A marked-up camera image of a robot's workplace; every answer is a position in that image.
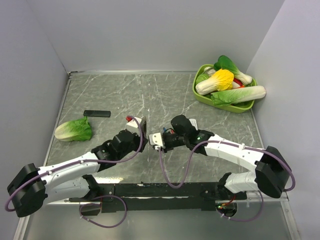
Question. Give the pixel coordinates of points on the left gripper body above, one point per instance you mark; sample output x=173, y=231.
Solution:
x=135, y=143

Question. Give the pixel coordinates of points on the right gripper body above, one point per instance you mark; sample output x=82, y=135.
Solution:
x=173, y=140

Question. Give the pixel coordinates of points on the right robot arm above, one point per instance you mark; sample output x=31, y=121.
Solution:
x=267, y=171

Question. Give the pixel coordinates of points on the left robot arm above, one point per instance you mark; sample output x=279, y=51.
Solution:
x=33, y=186

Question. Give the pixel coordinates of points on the white remote with display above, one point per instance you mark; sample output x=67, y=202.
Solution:
x=193, y=122

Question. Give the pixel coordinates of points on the black slim remote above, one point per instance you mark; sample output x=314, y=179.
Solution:
x=97, y=113

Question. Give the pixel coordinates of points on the battery pile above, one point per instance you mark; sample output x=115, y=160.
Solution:
x=168, y=130

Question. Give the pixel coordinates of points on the green romaine lettuce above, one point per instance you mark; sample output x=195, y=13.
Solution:
x=74, y=131

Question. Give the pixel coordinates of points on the green plastic basket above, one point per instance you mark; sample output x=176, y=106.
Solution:
x=234, y=108

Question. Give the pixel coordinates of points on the long green white cabbage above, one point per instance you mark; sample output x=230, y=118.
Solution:
x=238, y=95

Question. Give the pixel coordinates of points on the small green cabbage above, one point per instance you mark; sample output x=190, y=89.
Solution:
x=201, y=77

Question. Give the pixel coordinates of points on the yellow napa cabbage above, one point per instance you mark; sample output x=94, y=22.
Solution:
x=221, y=80

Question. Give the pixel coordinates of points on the red pepper toy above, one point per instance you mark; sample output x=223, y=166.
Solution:
x=237, y=84

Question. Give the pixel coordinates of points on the bok choy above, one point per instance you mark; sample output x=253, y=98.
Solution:
x=226, y=63

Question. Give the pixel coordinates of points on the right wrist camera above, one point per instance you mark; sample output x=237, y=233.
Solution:
x=156, y=141

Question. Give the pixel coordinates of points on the black base frame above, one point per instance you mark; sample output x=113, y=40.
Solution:
x=160, y=196

